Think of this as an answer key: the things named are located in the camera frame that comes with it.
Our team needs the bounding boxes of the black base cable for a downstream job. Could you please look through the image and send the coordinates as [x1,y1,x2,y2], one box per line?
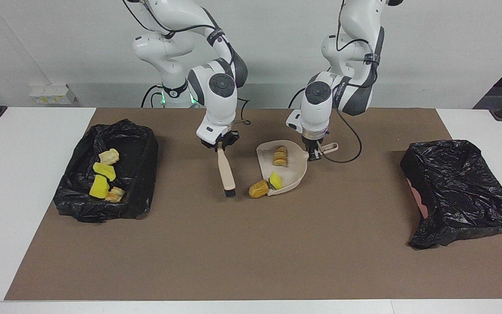
[141,84,164,108]
[288,86,309,108]

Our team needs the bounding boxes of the pale beige sponge chunk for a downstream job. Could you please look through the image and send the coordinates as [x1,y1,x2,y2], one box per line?
[98,148,120,165]
[273,146,289,167]

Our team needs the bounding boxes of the white wall socket box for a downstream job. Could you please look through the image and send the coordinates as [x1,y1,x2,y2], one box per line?
[30,84,77,105]

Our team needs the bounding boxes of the black bag lined pink bin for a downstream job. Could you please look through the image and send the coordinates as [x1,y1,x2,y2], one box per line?
[400,140,502,250]

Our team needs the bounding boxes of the beige hand brush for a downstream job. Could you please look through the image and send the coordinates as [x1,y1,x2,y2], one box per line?
[217,148,237,198]

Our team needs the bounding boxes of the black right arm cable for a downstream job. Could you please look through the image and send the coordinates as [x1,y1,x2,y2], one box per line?
[122,0,252,127]

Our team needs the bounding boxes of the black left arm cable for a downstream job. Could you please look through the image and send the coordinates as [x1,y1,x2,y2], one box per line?
[321,0,380,164]

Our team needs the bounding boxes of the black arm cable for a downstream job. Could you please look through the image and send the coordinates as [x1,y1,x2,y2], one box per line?
[321,0,380,164]
[122,0,252,127]

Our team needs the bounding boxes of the small yellow sponge piece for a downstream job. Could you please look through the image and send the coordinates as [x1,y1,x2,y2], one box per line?
[89,174,110,199]

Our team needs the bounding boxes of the brown table mat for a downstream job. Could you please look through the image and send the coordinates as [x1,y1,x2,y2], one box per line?
[5,108,502,300]

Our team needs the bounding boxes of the orange brown sponge chunk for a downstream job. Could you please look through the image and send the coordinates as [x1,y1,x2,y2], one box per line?
[248,179,270,199]

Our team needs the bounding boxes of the large yellow sponge piece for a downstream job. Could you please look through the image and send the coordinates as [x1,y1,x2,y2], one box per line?
[93,162,116,181]

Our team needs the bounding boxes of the beige plastic dustpan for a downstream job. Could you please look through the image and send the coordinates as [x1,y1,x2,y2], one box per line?
[256,140,339,197]

